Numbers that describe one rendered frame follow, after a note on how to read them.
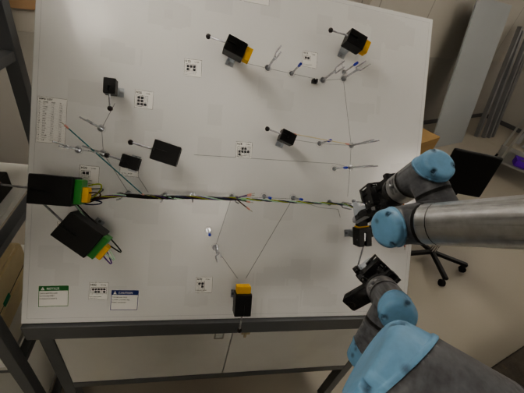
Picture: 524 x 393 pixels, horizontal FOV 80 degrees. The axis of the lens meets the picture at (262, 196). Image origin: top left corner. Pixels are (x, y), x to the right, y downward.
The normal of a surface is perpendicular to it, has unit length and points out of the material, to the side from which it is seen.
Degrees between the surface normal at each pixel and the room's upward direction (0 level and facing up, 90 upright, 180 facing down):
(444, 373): 9
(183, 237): 54
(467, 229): 94
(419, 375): 21
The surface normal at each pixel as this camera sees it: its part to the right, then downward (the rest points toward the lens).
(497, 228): -0.88, 0.19
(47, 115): 0.22, 0.05
